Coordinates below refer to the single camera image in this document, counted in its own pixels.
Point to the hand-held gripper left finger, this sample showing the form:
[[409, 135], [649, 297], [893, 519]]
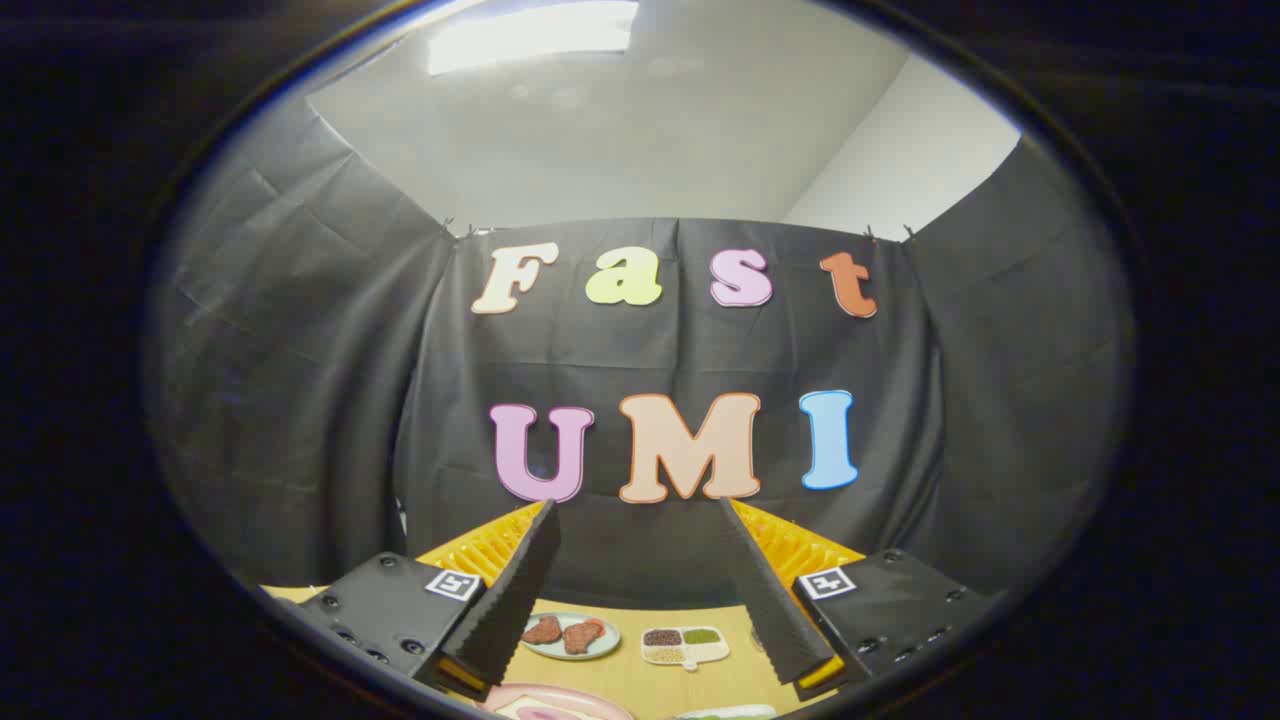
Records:
[[510, 590]]

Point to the white divided dish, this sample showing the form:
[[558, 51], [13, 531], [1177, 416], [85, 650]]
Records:
[[712, 653]]

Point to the green lettuce leaf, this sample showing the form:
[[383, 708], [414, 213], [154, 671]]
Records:
[[730, 714]]

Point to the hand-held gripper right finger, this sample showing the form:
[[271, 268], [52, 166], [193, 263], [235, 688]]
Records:
[[765, 590]]

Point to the pink plate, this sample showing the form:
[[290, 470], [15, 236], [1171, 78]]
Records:
[[500, 692]]

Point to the pink ham slice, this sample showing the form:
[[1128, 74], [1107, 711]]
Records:
[[550, 714]]

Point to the pile of green beans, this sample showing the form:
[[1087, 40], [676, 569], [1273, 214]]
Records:
[[701, 636]]

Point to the black backdrop cloth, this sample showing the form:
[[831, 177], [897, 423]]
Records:
[[650, 350]]

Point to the pile of yellow soybeans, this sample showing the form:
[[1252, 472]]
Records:
[[664, 655]]

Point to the pale green plate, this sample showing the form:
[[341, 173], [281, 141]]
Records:
[[605, 648]]

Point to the brown meat piece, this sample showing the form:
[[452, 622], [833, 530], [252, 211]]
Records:
[[583, 636], [542, 631]]

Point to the pile of dark brown beans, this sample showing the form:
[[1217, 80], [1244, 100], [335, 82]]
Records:
[[662, 637]]

